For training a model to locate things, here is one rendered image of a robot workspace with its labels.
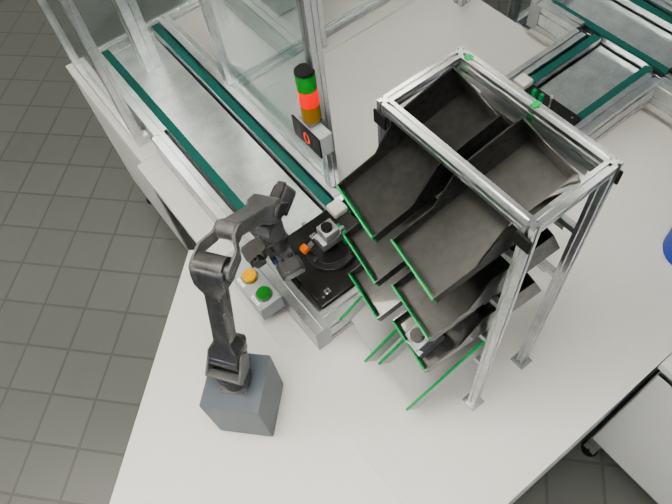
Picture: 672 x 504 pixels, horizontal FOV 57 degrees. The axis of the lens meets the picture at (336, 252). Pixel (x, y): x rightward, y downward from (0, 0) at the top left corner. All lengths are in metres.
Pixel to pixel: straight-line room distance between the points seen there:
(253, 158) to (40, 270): 1.53
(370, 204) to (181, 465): 0.88
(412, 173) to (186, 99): 1.30
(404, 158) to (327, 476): 0.83
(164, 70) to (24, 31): 2.25
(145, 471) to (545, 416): 1.00
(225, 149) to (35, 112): 2.05
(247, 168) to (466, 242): 1.09
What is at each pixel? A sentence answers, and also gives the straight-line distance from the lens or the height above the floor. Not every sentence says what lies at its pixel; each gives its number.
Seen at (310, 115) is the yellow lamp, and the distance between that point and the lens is 1.55.
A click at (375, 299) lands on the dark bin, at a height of 1.20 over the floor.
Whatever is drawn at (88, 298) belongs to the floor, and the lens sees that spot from 3.03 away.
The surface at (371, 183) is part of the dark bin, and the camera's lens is 1.10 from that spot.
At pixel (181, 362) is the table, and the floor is 0.86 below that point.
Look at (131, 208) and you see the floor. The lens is 3.22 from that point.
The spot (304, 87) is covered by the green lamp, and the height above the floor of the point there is 1.38.
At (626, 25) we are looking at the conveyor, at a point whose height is 0.92.
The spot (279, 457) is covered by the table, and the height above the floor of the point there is 0.86.
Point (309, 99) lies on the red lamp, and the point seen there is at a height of 1.35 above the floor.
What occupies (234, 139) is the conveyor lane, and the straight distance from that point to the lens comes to 2.06.
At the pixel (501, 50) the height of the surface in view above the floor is 0.86.
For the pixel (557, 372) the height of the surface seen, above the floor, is 0.86.
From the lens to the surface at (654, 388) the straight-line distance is 1.89.
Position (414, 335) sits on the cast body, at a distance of 1.24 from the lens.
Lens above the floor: 2.40
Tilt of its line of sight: 58 degrees down
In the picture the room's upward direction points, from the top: 9 degrees counter-clockwise
